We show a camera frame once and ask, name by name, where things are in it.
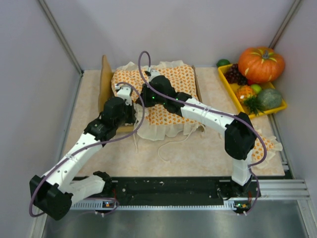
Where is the dark green lime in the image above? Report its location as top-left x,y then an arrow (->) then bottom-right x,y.
216,59 -> 230,67

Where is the duck print pillow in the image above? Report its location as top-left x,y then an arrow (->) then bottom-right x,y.
252,128 -> 283,169

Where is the red tomato under pumpkin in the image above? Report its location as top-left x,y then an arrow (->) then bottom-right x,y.
247,79 -> 254,86

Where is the yellow plastic tray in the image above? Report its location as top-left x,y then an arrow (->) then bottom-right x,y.
218,64 -> 287,119

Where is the orange pumpkin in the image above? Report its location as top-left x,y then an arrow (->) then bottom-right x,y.
238,47 -> 285,84

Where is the green melon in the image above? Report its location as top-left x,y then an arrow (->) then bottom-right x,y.
257,88 -> 282,111

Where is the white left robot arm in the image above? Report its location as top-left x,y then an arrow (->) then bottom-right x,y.
29,96 -> 134,221

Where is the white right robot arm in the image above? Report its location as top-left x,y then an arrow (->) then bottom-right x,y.
141,71 -> 257,196

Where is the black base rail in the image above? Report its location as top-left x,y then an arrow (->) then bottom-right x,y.
91,177 -> 259,206

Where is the wooden pet bed frame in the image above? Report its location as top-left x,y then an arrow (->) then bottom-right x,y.
98,55 -> 203,133

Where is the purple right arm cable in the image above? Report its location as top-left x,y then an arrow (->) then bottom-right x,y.
137,51 -> 267,216

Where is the orange pineapple toy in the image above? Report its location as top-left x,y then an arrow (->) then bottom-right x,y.
235,85 -> 264,116

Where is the dark purple grape bunch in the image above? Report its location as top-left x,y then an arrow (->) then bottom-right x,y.
224,63 -> 248,86

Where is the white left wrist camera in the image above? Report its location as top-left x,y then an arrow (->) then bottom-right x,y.
115,84 -> 132,106

